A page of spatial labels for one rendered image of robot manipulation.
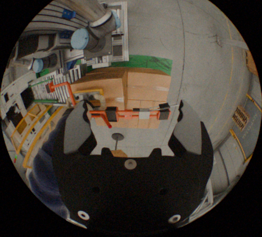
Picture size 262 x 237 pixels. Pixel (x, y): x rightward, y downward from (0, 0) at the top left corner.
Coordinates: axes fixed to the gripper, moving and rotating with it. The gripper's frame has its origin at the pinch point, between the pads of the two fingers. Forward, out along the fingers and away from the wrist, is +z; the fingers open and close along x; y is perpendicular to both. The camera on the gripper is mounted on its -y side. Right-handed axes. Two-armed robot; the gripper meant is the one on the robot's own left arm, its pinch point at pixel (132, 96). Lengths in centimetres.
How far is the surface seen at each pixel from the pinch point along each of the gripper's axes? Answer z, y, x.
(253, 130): -79, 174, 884
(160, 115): 31.6, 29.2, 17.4
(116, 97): 58, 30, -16
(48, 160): -10.4, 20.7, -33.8
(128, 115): 32.6, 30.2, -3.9
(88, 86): 58, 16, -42
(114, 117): 32.3, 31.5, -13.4
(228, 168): -180, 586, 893
